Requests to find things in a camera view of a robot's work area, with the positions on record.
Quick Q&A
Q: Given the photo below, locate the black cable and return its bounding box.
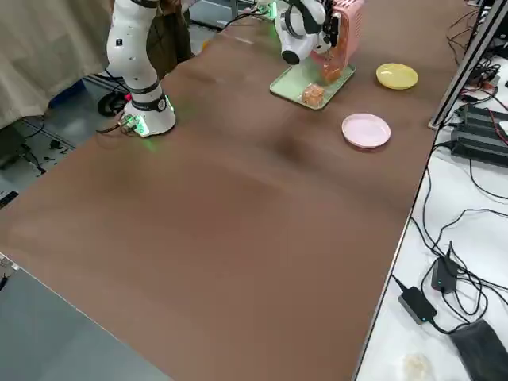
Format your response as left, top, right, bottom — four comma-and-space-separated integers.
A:
435, 208, 508, 249
420, 142, 456, 256
469, 156, 508, 200

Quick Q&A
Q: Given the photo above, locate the silver base connector box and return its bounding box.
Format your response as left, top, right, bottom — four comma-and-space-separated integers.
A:
117, 114, 138, 136

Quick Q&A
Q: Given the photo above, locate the grey power adapter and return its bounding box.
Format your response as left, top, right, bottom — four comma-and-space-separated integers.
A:
398, 286, 438, 326

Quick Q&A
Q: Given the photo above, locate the orange bread pack clear wrapper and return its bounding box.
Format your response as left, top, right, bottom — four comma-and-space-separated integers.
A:
319, 59, 345, 84
332, 23, 348, 60
300, 83, 327, 107

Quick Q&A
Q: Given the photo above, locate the white side table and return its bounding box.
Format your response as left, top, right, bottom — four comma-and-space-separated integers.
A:
351, 55, 508, 381

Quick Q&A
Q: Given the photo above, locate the dark grey pouch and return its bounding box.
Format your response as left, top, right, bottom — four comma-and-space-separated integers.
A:
448, 319, 508, 381

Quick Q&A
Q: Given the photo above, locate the aluminium frame post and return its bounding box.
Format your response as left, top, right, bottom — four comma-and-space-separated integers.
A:
427, 0, 508, 130

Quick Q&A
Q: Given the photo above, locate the small pink plastic basket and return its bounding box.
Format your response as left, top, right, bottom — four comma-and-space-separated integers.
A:
310, 0, 365, 65

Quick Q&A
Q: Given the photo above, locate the person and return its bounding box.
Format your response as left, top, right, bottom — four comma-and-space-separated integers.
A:
150, 0, 194, 79

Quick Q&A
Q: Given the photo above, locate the black power adapter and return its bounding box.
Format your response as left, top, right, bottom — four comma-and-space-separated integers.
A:
430, 256, 458, 294

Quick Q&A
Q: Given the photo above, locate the yellow round plate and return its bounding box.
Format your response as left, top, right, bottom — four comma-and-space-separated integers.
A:
375, 62, 420, 91

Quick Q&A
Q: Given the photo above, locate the green rectangular tray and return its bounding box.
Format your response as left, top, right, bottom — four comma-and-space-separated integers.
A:
269, 63, 357, 111

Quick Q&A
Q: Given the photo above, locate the blue crate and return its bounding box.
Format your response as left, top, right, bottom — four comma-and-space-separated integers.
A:
49, 77, 87, 108

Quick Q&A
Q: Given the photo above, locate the black power supply box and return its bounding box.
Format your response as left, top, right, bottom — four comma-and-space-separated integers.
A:
456, 103, 508, 134
450, 122, 508, 167

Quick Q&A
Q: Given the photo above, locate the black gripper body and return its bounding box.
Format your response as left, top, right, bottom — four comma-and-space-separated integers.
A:
319, 0, 339, 20

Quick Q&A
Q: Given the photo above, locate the white crumpled plastic bag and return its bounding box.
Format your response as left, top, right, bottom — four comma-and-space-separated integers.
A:
401, 352, 433, 381

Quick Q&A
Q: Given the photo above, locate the white round plate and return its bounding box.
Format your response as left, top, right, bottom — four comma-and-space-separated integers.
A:
341, 113, 392, 150

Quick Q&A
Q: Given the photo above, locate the beige curtain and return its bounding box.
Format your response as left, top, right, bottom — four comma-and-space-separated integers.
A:
0, 0, 120, 130

